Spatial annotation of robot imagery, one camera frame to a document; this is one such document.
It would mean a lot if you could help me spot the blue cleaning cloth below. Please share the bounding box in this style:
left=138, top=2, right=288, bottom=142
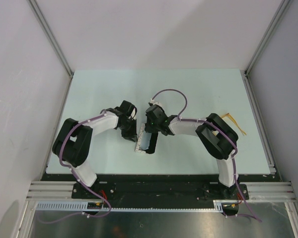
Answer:
left=140, top=131, right=151, bottom=151

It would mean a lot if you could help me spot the white geometric glasses case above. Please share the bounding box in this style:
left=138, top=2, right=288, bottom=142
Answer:
left=135, top=123, right=158, bottom=155

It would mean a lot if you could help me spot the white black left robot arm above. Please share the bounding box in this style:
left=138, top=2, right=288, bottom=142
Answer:
left=52, top=100, right=138, bottom=198

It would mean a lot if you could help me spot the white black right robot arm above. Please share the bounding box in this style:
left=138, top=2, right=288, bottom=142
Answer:
left=145, top=105, right=238, bottom=199

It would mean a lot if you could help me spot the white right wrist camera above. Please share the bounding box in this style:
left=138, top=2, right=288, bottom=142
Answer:
left=149, top=99, right=162, bottom=108

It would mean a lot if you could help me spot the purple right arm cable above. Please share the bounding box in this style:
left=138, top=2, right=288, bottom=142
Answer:
left=149, top=89, right=263, bottom=222

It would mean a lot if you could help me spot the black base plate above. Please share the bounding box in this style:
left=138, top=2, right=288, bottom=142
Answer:
left=41, top=173, right=280, bottom=200

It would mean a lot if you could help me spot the grey slotted cable duct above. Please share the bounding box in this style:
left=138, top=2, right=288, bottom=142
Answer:
left=36, top=201, right=223, bottom=213

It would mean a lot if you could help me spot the right aluminium side rail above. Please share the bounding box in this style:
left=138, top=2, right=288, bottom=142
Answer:
left=240, top=70, right=278, bottom=174

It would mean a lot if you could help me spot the aluminium front frame rail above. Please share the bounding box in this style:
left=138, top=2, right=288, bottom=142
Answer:
left=26, top=181, right=297, bottom=203

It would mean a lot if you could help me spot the left aluminium corner post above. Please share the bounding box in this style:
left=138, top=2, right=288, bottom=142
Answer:
left=27, top=0, right=74, bottom=79

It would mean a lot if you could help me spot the aluminium corner post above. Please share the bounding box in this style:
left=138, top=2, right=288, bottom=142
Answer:
left=244, top=0, right=293, bottom=77
left=27, top=0, right=74, bottom=79

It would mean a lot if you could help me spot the right aluminium corner post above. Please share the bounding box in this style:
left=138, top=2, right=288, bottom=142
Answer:
left=244, top=0, right=293, bottom=77

